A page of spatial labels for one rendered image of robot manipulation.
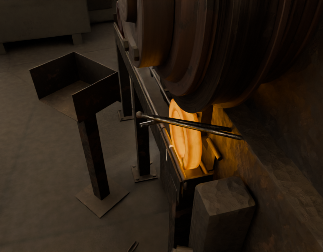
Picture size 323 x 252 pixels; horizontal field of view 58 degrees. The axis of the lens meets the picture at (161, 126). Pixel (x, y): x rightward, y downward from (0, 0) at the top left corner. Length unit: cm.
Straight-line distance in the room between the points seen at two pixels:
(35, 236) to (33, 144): 65
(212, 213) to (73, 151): 140
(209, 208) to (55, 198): 119
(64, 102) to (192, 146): 66
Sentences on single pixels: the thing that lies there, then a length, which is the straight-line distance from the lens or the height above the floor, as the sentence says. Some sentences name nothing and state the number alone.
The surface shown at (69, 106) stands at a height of 60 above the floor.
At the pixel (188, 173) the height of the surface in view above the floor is 66.
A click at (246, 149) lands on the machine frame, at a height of 86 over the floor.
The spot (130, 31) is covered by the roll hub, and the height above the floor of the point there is 102.
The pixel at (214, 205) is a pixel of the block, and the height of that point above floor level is 80.
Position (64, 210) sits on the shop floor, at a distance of 158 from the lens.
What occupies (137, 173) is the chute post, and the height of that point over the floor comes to 1.
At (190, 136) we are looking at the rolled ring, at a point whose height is 81.
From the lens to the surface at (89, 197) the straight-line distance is 159.
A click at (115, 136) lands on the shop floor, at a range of 190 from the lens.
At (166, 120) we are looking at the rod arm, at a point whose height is 89.
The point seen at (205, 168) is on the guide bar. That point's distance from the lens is 74.
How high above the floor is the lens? 125
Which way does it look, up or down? 40 degrees down
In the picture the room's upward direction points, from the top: straight up
